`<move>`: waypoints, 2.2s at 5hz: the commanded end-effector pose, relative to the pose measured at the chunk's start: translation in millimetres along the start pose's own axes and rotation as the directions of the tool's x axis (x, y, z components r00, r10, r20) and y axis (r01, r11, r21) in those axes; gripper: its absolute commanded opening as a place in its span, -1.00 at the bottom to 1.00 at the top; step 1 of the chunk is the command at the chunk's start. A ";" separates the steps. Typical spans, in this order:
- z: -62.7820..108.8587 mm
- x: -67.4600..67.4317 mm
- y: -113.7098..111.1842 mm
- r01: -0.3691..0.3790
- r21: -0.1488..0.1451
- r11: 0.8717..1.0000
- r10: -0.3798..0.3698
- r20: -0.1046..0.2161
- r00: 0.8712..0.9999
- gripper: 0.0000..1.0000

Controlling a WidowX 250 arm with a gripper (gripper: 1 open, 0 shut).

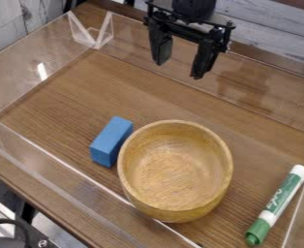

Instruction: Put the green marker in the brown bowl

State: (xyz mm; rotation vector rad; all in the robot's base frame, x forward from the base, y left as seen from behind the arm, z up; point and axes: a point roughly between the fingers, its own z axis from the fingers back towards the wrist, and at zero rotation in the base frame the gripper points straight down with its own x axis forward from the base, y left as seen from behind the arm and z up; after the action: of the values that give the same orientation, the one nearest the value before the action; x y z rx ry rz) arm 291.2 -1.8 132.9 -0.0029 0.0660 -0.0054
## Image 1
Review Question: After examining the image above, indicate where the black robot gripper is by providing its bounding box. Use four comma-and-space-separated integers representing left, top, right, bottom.
145, 0, 236, 79

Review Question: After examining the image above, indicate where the brown wooden bowl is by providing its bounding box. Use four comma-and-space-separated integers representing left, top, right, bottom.
117, 119, 235, 223

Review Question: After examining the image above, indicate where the green white marker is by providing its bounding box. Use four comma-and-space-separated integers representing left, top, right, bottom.
244, 165, 304, 246

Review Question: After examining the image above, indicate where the blue foam block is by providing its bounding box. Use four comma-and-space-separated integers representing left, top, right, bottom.
89, 116, 133, 168

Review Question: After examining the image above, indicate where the clear acrylic corner bracket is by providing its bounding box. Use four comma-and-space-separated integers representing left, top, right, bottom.
67, 12, 113, 49

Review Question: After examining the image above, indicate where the clear acrylic tray wall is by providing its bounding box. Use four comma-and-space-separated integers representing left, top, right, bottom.
0, 4, 304, 248

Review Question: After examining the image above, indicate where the black cable lower left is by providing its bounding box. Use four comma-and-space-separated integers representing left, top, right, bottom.
0, 218, 32, 248

